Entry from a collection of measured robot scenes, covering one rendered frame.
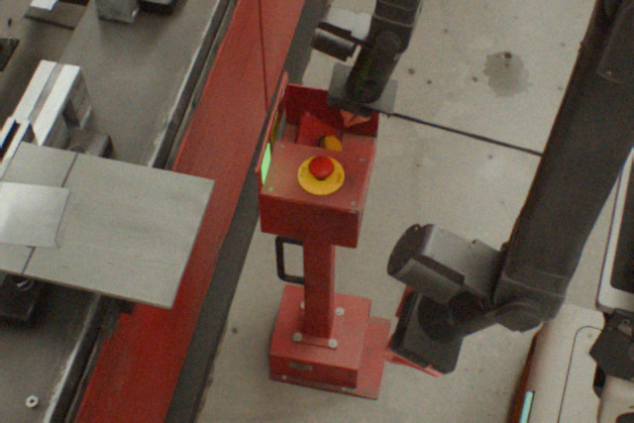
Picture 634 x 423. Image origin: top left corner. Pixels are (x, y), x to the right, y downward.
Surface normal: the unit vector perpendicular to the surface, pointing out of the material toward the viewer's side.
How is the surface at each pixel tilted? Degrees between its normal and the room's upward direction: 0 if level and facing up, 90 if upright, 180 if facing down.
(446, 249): 22
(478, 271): 27
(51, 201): 0
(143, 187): 0
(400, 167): 0
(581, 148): 90
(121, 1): 90
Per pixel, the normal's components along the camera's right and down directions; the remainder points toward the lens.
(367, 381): 0.00, -0.55
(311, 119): 0.56, -0.36
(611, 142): -0.27, 0.80
